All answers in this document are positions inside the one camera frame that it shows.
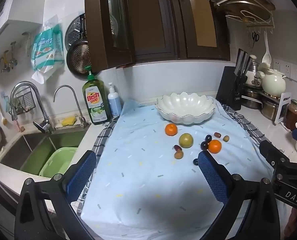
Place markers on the dark brown open window sash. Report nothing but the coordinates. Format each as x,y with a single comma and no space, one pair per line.
101,30

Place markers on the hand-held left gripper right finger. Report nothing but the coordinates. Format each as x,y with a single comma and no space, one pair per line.
213,177

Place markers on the checkered dish cloth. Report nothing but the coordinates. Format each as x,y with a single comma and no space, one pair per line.
104,137

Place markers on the green dish soap bottle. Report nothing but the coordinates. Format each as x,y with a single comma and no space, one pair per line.
96,102

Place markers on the red grape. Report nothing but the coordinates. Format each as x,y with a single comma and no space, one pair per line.
217,135
177,147

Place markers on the large steel kitchen faucet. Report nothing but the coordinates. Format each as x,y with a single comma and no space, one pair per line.
42,105

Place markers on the stainless steel sink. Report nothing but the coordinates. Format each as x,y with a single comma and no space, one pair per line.
31,150

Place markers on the blue pump bottle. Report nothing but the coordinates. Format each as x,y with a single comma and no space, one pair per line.
114,102

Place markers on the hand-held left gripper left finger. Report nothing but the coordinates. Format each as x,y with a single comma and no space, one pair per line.
81,173

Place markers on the stainless steel pot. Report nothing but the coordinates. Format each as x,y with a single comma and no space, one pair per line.
252,98
269,108

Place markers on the thin steel gooseneck faucet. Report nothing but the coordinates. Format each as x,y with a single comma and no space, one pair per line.
74,97

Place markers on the light blue patterned cloth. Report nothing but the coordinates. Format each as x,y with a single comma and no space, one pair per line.
143,180

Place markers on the teal printed plastic bag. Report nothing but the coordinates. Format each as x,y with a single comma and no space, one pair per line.
47,50

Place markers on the white scalloped bowl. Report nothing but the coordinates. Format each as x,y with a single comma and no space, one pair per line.
186,108

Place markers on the yellow sponge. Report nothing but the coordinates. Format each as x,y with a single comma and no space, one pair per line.
69,121

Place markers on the dark brown window frame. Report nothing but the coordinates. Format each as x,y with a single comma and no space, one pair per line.
178,17

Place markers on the small brown round object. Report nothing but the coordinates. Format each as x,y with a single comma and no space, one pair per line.
245,19

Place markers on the white plastic stand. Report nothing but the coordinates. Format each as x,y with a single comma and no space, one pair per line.
286,97

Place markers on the cream ceramic teapot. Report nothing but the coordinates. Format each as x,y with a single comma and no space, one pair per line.
273,83

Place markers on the small dark round grape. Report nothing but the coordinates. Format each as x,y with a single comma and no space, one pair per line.
195,162

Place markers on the glass jar with green lid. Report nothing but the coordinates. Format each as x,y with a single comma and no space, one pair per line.
293,116

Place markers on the perforated metal steamer tray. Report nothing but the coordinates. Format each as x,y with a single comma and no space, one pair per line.
73,30

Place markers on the hanging dish brush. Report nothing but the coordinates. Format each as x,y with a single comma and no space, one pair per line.
2,115

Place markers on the white wall cabinet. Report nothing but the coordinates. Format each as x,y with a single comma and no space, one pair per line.
16,7

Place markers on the black scissors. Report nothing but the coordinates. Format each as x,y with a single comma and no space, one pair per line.
255,38

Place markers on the olive brown grape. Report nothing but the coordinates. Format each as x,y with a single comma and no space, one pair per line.
226,138
178,155

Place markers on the green plastic basin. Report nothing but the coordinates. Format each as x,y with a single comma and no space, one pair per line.
58,161

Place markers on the small orange tangerine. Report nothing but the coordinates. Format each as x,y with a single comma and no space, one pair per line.
171,130
214,146

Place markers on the metal wall hook rack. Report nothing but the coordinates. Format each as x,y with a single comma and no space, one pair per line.
9,60

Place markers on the person's right hand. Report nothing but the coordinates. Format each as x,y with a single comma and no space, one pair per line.
292,222

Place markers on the white ladle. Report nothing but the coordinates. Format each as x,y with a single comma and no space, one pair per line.
266,55

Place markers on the round green fruit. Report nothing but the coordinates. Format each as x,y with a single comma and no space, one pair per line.
186,140

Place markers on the dark frying pan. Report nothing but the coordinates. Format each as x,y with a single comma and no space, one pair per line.
78,58

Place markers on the black knife block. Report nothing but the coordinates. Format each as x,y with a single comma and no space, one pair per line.
228,90

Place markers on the white enamel pot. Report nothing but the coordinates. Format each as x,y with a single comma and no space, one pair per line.
253,78

